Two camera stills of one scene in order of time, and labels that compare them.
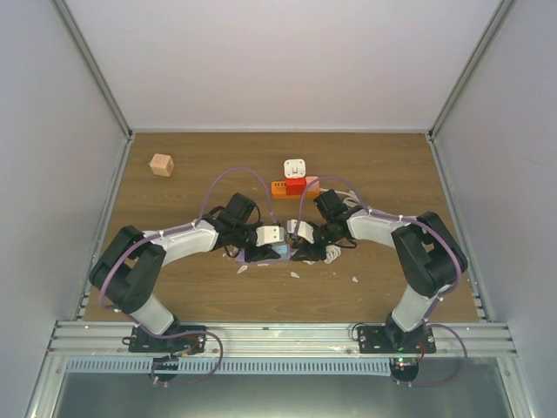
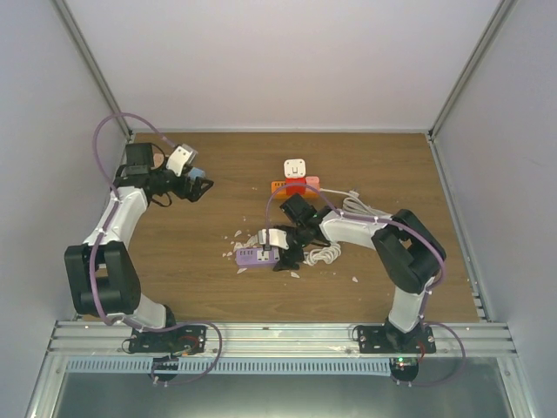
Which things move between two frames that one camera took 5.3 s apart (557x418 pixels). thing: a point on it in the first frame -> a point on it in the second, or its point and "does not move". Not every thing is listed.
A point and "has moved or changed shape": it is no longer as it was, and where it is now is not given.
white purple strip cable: x=332 y=252 does not move
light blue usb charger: x=282 y=250 has moved or changed shape
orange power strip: x=278 y=192 does not move
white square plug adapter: x=294 y=168 does not move
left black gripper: x=265 y=252 -> x=184 y=192
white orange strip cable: x=352 y=200 does not move
